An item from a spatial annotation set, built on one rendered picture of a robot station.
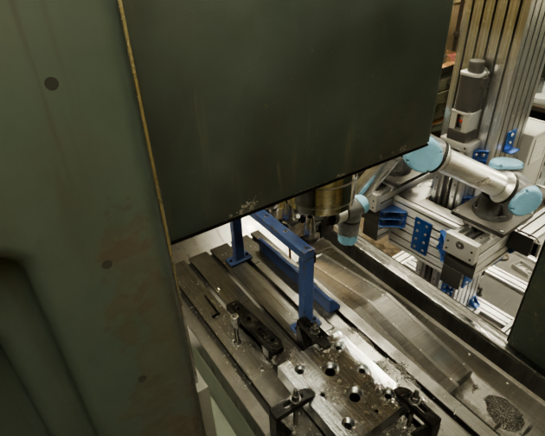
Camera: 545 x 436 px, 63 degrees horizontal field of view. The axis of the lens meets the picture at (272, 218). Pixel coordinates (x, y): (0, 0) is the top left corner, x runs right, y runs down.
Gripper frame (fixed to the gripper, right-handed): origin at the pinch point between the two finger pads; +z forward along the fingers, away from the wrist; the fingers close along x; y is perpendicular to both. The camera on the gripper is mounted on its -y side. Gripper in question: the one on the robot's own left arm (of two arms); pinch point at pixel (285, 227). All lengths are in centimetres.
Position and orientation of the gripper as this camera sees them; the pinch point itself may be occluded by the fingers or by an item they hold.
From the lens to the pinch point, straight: 147.0
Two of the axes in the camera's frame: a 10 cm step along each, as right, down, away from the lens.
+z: -8.3, 2.9, -4.8
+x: -5.6, -4.5, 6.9
